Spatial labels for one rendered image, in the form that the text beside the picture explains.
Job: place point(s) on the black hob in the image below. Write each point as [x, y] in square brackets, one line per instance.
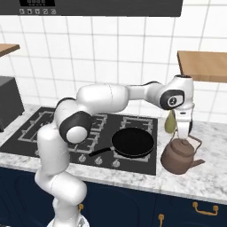
[35, 133]

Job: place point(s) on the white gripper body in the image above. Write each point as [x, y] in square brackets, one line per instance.
[183, 128]

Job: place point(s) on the olive green pear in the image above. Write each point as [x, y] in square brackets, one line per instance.
[170, 122]

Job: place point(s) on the brown kettle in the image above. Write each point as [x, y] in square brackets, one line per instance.
[177, 156]

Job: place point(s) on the navy drawer front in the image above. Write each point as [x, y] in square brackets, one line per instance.
[183, 212]

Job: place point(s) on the navy cupboard door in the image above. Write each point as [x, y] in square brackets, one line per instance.
[17, 198]
[118, 207]

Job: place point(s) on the black frying pan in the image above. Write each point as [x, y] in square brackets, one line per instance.
[133, 142]

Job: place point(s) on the silver hob knob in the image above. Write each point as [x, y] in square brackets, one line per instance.
[116, 163]
[82, 158]
[98, 161]

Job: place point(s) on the dark grey box appliance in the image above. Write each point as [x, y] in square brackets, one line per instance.
[9, 100]

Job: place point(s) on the wooden wall shelf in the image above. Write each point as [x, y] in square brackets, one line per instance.
[204, 65]
[7, 48]

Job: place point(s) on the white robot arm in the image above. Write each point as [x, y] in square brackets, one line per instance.
[97, 97]

